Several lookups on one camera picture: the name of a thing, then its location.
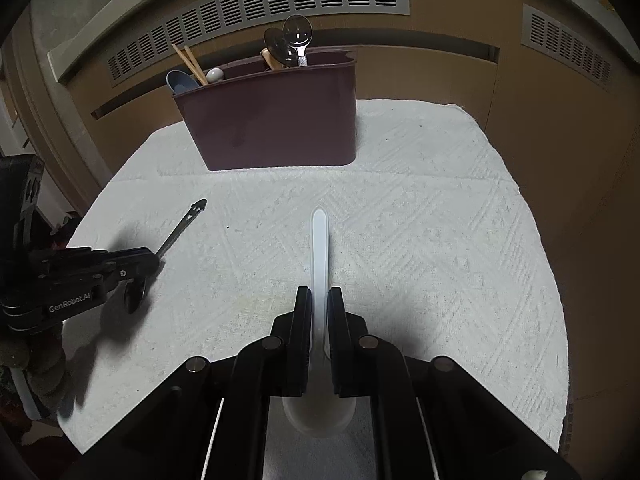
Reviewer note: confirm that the dark brown spoon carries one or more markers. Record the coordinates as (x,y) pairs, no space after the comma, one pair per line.
(279,48)

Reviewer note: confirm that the small grey vent grille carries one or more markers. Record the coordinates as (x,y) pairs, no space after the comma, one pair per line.
(550,37)

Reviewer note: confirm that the gloved operator hand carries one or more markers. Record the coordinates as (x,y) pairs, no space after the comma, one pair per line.
(42,357)

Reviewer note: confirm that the dark metal smiley spoon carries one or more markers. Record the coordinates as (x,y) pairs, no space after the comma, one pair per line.
(137,289)

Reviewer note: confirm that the white round utensil knob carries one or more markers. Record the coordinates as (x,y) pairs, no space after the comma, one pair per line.
(214,74)

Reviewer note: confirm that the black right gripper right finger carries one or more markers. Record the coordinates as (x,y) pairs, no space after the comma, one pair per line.
(365,366)

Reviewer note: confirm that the blue plastic spoon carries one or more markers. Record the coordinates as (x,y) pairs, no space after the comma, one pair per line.
(180,82)

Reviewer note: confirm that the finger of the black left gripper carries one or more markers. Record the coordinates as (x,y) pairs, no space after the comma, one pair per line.
(128,264)

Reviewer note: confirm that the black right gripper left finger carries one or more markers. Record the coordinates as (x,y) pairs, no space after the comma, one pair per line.
(276,365)

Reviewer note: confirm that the maroon plastic utensil holder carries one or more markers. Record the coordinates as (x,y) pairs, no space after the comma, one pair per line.
(256,117)

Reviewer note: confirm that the white textured towel mat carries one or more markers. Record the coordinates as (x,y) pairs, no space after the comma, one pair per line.
(426,233)

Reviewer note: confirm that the shiny metal spoon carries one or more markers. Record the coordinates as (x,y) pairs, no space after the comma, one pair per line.
(297,31)

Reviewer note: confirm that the long grey vent grille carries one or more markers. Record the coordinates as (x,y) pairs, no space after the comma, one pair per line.
(204,20)

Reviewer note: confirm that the wooden spoon handle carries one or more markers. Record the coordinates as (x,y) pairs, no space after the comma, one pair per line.
(266,56)

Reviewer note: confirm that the wooden chopstick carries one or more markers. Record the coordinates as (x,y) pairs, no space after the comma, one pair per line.
(198,72)
(182,55)

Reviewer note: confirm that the white plastic spoon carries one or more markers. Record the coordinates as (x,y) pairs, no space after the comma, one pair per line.
(319,412)

